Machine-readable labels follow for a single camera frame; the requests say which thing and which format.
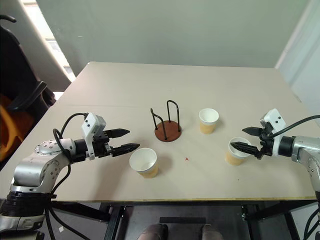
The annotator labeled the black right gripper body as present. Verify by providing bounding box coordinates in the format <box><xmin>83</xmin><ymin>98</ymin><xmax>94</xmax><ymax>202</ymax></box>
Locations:
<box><xmin>255</xmin><ymin>123</ymin><xmax>275</xmax><ymax>160</ymax></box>

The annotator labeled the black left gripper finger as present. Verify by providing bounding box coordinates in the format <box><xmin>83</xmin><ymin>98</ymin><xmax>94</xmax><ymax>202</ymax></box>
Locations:
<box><xmin>110</xmin><ymin>143</ymin><xmax>141</xmax><ymax>158</ymax></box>
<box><xmin>103</xmin><ymin>128</ymin><xmax>131</xmax><ymax>139</ymax></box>

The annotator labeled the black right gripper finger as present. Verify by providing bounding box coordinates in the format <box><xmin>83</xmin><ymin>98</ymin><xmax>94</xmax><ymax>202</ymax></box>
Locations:
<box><xmin>241</xmin><ymin>126</ymin><xmax>263</xmax><ymax>138</ymax></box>
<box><xmin>229</xmin><ymin>141</ymin><xmax>262</xmax><ymax>159</ymax></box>

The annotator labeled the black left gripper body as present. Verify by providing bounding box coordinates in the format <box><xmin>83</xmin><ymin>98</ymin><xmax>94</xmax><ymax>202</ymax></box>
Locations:
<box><xmin>91</xmin><ymin>131</ymin><xmax>114</xmax><ymax>159</ymax></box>

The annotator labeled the tan paper cup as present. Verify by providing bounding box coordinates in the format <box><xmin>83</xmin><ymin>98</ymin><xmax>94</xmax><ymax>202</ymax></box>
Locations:
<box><xmin>198</xmin><ymin>107</ymin><xmax>220</xmax><ymax>135</ymax></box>
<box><xmin>128</xmin><ymin>147</ymin><xmax>160</xmax><ymax>179</ymax></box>
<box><xmin>224</xmin><ymin>136</ymin><xmax>252</xmax><ymax>167</ymax></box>

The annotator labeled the dark rounded shape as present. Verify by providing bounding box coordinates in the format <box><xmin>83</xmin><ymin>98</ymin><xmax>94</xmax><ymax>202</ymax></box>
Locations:
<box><xmin>136</xmin><ymin>223</ymin><xmax>169</xmax><ymax>240</ymax></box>
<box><xmin>201</xmin><ymin>223</ymin><xmax>224</xmax><ymax>240</ymax></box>

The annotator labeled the black flat strip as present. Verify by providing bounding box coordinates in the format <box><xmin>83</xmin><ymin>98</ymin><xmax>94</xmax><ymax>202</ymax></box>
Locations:
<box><xmin>159</xmin><ymin>217</ymin><xmax>207</xmax><ymax>225</ymax></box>

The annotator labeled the orange cushion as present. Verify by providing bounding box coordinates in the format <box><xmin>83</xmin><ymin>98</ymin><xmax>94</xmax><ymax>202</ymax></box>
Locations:
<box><xmin>0</xmin><ymin>95</ymin><xmax>35</xmax><ymax>163</ymax></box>

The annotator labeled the black chair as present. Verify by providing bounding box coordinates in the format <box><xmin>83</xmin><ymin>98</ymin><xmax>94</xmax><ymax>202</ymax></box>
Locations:
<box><xmin>0</xmin><ymin>14</ymin><xmax>57</xmax><ymax>171</ymax></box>

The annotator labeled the white curved panel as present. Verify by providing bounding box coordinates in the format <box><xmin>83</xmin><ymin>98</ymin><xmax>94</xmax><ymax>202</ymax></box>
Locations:
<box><xmin>17</xmin><ymin>0</ymin><xmax>77</xmax><ymax>84</ymax></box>

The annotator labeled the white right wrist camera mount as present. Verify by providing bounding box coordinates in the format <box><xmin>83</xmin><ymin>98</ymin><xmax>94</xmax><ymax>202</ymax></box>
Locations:
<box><xmin>259</xmin><ymin>108</ymin><xmax>287</xmax><ymax>157</ymax></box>

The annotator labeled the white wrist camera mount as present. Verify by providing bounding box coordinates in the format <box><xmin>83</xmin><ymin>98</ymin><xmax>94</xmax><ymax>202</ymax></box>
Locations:
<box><xmin>259</xmin><ymin>108</ymin><xmax>287</xmax><ymax>157</ymax></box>
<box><xmin>80</xmin><ymin>112</ymin><xmax>107</xmax><ymax>161</ymax></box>

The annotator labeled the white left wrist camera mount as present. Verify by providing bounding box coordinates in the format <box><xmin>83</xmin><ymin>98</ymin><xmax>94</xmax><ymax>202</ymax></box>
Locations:
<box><xmin>80</xmin><ymin>112</ymin><xmax>107</xmax><ymax>161</ymax></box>

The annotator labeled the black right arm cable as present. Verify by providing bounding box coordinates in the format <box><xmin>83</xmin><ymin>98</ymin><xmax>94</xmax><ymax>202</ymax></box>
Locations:
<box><xmin>271</xmin><ymin>115</ymin><xmax>320</xmax><ymax>139</ymax></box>

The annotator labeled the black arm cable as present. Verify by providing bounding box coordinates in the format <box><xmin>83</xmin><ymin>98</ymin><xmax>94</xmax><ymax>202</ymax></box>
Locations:
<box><xmin>271</xmin><ymin>115</ymin><xmax>320</xmax><ymax>139</ymax></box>
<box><xmin>51</xmin><ymin>112</ymin><xmax>88</xmax><ymax>201</ymax></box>

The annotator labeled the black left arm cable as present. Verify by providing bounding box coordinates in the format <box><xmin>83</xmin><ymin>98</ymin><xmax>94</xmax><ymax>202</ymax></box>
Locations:
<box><xmin>51</xmin><ymin>112</ymin><xmax>88</xmax><ymax>201</ymax></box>

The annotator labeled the brown wire cup holder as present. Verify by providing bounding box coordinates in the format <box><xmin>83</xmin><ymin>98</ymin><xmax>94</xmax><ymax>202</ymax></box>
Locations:
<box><xmin>149</xmin><ymin>99</ymin><xmax>183</xmax><ymax>143</ymax></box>

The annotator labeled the black metal table frame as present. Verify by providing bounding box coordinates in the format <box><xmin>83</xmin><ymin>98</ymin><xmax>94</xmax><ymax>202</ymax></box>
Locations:
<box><xmin>51</xmin><ymin>199</ymin><xmax>318</xmax><ymax>240</ymax></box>

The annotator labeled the black hanging body cable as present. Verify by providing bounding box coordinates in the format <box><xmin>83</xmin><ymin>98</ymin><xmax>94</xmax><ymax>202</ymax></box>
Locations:
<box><xmin>44</xmin><ymin>197</ymin><xmax>92</xmax><ymax>240</ymax></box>
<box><xmin>303</xmin><ymin>199</ymin><xmax>320</xmax><ymax>240</ymax></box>

